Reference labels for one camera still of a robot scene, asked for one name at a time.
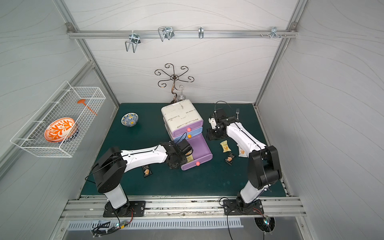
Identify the yellow cookie packet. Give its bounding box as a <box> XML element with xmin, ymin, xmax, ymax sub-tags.
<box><xmin>186</xmin><ymin>155</ymin><xmax>194</xmax><ymax>163</ymax></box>
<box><xmin>220</xmin><ymin>140</ymin><xmax>231</xmax><ymax>153</ymax></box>

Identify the purple drawer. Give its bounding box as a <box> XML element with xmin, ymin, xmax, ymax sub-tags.
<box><xmin>170</xmin><ymin>121</ymin><xmax>204</xmax><ymax>138</ymax></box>
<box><xmin>181</xmin><ymin>134</ymin><xmax>213</xmax><ymax>171</ymax></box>

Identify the blue drawer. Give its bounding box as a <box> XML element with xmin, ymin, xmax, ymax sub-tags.
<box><xmin>173</xmin><ymin>127</ymin><xmax>203</xmax><ymax>143</ymax></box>

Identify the black cookie packet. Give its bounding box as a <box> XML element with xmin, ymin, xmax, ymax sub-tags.
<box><xmin>225</xmin><ymin>153</ymin><xmax>236</xmax><ymax>166</ymax></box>
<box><xmin>142</xmin><ymin>165</ymin><xmax>152</xmax><ymax>178</ymax></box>

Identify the white cookie packet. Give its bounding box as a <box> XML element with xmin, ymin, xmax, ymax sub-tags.
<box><xmin>237</xmin><ymin>145</ymin><xmax>248</xmax><ymax>158</ymax></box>

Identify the white drawer cabinet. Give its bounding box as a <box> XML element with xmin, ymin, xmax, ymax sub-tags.
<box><xmin>161</xmin><ymin>100</ymin><xmax>204</xmax><ymax>138</ymax></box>

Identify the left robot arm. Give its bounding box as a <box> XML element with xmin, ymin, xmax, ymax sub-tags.
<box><xmin>91</xmin><ymin>140</ymin><xmax>193</xmax><ymax>210</ymax></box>

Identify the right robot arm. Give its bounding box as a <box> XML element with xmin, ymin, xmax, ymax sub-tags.
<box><xmin>207</xmin><ymin>115</ymin><xmax>282</xmax><ymax>207</ymax></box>

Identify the green table mat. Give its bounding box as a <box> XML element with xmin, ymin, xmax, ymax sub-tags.
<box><xmin>80</xmin><ymin>102</ymin><xmax>286</xmax><ymax>198</ymax></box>

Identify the blue patterned bowl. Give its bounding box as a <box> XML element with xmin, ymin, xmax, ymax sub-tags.
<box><xmin>121</xmin><ymin>113</ymin><xmax>139</xmax><ymax>127</ymax></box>

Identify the white vent strip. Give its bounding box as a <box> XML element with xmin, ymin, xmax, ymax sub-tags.
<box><xmin>67</xmin><ymin>218</ymin><xmax>244</xmax><ymax>231</ymax></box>

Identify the metal hook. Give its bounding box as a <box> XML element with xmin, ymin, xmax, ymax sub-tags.
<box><xmin>125</xmin><ymin>31</ymin><xmax>141</xmax><ymax>53</ymax></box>
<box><xmin>198</xmin><ymin>27</ymin><xmax>204</xmax><ymax>39</ymax></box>
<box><xmin>260</xmin><ymin>27</ymin><xmax>287</xmax><ymax>39</ymax></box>
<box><xmin>158</xmin><ymin>27</ymin><xmax>175</xmax><ymax>42</ymax></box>

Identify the orange spatula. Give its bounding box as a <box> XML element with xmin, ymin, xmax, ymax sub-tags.
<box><xmin>77</xmin><ymin>99</ymin><xmax>97</xmax><ymax>115</ymax></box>

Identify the orange patterned plate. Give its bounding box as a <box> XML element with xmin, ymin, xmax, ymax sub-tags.
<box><xmin>44</xmin><ymin>118</ymin><xmax>78</xmax><ymax>143</ymax></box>

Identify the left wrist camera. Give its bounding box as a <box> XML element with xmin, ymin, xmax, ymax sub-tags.
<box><xmin>177</xmin><ymin>139</ymin><xmax>193</xmax><ymax>155</ymax></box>

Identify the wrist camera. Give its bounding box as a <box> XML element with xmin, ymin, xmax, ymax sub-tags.
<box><xmin>177</xmin><ymin>139</ymin><xmax>193</xmax><ymax>155</ymax></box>
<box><xmin>209</xmin><ymin>108</ymin><xmax>228</xmax><ymax>130</ymax></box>

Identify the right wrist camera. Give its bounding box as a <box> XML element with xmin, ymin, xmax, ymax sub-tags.
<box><xmin>209</xmin><ymin>108</ymin><xmax>228</xmax><ymax>130</ymax></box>

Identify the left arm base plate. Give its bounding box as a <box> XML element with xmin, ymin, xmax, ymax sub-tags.
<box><xmin>103</xmin><ymin>201</ymin><xmax>146</xmax><ymax>218</ymax></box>

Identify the brown wire mug tree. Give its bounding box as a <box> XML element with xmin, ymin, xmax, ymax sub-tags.
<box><xmin>154</xmin><ymin>63</ymin><xmax>195</xmax><ymax>104</ymax></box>

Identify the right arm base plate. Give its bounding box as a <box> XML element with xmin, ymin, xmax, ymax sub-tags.
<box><xmin>220</xmin><ymin>198</ymin><xmax>264</xmax><ymax>216</ymax></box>

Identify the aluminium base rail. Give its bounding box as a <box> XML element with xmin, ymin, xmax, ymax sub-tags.
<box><xmin>60</xmin><ymin>195</ymin><xmax>307</xmax><ymax>221</ymax></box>

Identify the white wire basket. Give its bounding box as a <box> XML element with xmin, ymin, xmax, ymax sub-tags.
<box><xmin>10</xmin><ymin>82</ymin><xmax>106</xmax><ymax>158</ymax></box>

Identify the aluminium top rail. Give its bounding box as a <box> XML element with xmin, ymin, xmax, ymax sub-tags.
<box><xmin>67</xmin><ymin>29</ymin><xmax>299</xmax><ymax>40</ymax></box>

